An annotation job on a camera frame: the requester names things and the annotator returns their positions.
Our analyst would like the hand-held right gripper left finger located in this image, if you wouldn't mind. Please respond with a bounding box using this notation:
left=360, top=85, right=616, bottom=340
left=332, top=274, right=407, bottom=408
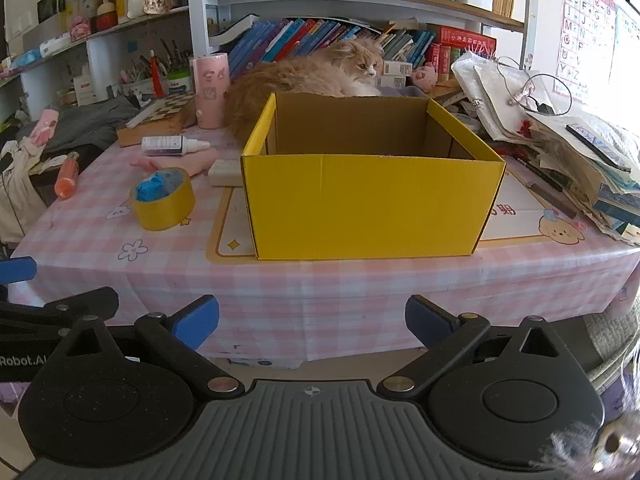
left=55, top=294, right=246, bottom=401

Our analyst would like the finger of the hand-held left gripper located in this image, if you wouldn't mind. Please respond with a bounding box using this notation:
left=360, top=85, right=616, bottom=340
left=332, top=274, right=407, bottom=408
left=0, top=286, right=120, bottom=333
left=0, top=256, right=39, bottom=286

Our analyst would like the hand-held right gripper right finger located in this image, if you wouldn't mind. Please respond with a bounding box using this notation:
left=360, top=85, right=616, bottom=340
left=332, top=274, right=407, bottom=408
left=376, top=294, right=576, bottom=401

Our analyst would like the yellow tape roll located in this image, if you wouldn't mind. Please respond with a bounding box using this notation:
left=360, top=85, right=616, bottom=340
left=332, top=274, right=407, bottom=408
left=129, top=166, right=197, bottom=232

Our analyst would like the yellow cardboard box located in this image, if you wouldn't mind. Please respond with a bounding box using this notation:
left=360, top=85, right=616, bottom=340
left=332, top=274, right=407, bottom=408
left=240, top=91, right=507, bottom=261

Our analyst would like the white eraser block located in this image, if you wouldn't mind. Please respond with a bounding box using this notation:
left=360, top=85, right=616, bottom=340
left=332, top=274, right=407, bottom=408
left=207, top=159, right=242, bottom=187

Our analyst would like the pink glove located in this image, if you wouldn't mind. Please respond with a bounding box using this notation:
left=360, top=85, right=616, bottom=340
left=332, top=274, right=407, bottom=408
left=130, top=147, right=221, bottom=177

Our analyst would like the white dropper bottle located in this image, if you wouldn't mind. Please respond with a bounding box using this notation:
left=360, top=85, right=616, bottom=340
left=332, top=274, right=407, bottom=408
left=141, top=135, right=211, bottom=157

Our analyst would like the purple printed cloth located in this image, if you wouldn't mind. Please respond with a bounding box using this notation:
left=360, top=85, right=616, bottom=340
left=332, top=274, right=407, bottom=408
left=0, top=382, right=31, bottom=411

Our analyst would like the white tote bag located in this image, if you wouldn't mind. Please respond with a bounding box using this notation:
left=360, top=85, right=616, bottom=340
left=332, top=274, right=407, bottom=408
left=0, top=137, right=66, bottom=241

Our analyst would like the orange tube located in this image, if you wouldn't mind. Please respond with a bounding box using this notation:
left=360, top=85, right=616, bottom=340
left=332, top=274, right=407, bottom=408
left=55, top=151, right=81, bottom=200

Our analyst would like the blue crumpled wrap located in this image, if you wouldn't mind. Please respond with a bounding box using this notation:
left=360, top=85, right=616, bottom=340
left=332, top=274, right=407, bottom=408
left=136, top=171, right=183, bottom=203

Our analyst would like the pink fabric item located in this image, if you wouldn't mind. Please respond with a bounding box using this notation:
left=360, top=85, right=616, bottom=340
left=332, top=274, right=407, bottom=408
left=30, top=107, right=60, bottom=146

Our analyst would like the grey cloth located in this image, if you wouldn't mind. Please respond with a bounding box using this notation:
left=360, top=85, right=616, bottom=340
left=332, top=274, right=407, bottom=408
left=17, top=95, right=141, bottom=153

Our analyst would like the white red box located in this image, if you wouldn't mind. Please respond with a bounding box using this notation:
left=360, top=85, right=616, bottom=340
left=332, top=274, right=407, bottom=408
left=72, top=75, right=101, bottom=106

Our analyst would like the wooden chess board box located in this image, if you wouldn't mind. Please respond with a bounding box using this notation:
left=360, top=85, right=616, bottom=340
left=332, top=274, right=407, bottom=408
left=116, top=92, right=197, bottom=148

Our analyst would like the pile of papers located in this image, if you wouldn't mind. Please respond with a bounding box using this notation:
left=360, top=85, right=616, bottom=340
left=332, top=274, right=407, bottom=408
left=450, top=50, right=640, bottom=246

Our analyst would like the pink tumbler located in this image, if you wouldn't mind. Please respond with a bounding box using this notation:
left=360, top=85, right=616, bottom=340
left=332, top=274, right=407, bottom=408
left=191, top=52, right=231, bottom=130

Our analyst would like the pen holder with pens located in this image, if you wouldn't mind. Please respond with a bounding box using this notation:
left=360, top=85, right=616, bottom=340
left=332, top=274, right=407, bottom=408
left=119, top=37, right=193, bottom=98

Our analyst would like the white tissue pack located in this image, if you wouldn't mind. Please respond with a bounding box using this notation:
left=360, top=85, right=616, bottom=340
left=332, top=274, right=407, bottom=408
left=39, top=32, right=73, bottom=58

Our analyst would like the lavender cloth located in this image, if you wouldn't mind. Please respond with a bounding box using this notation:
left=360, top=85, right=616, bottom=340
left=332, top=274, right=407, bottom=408
left=375, top=85, right=436, bottom=99

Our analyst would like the green lid tub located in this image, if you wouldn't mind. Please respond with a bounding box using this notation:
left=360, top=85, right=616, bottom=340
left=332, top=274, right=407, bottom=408
left=166, top=71, right=193, bottom=95

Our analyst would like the red figurine pen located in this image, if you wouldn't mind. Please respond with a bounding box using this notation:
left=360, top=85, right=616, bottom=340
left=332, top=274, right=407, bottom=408
left=149, top=49, right=166, bottom=98

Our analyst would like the pink pig plush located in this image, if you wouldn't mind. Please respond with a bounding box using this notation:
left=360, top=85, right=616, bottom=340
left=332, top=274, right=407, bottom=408
left=410, top=62, right=438, bottom=92

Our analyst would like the fluffy orange cat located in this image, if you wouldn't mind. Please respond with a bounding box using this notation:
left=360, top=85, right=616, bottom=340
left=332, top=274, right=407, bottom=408
left=222, top=37, right=386, bottom=143

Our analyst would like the red jar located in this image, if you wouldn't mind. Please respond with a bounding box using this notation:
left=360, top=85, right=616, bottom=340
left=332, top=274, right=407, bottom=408
left=95, top=0, right=118, bottom=31

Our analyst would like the red thick book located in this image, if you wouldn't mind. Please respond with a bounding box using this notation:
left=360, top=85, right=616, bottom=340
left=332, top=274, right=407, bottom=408
left=440, top=25, right=497, bottom=53

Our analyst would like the row of colourful books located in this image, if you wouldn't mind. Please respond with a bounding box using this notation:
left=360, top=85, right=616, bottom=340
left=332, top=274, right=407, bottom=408
left=227, top=17, right=436, bottom=78

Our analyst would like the white bookshelf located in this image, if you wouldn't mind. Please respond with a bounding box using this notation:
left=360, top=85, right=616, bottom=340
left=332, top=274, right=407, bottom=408
left=0, top=0, right=531, bottom=111

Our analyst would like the black cable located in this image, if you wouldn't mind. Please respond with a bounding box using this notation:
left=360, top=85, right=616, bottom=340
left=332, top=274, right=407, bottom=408
left=495, top=55, right=573, bottom=116

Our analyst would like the alphabet wall poster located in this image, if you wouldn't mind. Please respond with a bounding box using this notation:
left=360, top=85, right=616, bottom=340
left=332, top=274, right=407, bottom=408
left=552, top=0, right=621, bottom=106

